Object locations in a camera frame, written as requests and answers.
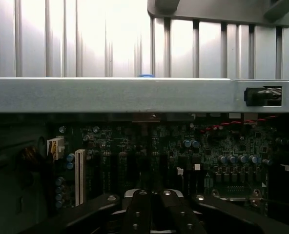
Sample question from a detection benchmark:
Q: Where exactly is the grey parts rack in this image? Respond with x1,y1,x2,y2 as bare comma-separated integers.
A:
146,0,289,27

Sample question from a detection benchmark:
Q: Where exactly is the white power connector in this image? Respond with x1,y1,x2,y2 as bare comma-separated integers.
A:
46,137,65,161

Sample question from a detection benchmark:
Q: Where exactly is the black open PC case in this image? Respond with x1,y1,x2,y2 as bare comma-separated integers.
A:
0,77,289,234

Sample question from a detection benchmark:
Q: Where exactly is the red black twisted wire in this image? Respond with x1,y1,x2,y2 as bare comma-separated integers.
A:
199,115,278,134

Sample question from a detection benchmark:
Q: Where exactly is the green Dell motherboard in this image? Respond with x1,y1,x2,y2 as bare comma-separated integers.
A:
44,114,289,215

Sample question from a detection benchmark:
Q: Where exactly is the yellow black wire bundle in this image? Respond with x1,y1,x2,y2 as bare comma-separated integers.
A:
17,146,52,171

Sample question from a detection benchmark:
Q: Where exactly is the white expansion slot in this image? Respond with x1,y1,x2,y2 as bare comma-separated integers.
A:
75,149,86,207

